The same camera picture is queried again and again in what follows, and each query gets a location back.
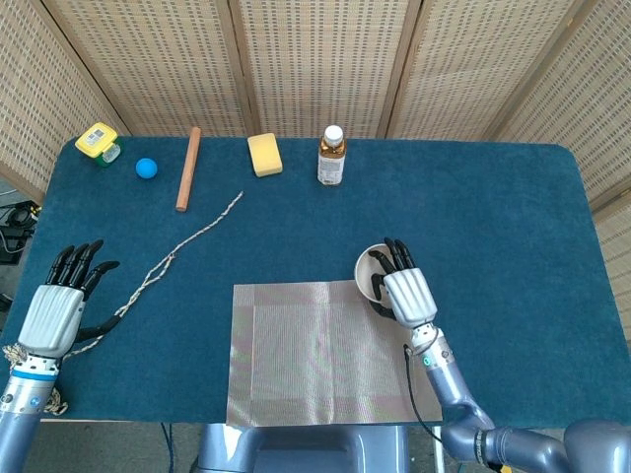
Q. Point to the blue-gray robot torso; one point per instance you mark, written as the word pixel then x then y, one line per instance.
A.
pixel 296 448

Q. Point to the blue ball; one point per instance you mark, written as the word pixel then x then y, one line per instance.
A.
pixel 147 168

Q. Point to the white ceramic bowl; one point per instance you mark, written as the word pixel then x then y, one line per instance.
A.
pixel 364 277

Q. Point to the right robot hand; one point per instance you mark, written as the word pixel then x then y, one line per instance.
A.
pixel 409 295

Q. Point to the blue table cloth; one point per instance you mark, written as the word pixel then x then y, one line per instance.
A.
pixel 443 207

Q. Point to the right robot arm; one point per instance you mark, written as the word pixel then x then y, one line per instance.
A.
pixel 448 384

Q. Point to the wooden rolling pin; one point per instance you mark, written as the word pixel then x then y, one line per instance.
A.
pixel 189 170

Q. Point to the green container yellow lid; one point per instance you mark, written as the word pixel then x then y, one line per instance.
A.
pixel 96 139

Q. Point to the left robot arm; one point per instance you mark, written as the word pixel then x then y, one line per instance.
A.
pixel 20 419

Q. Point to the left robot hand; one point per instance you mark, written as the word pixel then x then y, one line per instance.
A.
pixel 51 315

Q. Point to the black floor equipment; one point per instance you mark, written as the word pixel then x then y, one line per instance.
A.
pixel 20 222

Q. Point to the woven bamboo folding screen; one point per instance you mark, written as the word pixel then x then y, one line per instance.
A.
pixel 320 64

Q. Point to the gray woven placemat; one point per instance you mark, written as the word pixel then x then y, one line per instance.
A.
pixel 320 355

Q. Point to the amber drink bottle white cap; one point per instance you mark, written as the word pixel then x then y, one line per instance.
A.
pixel 331 162

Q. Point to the yellow sponge block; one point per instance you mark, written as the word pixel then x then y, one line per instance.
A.
pixel 265 155

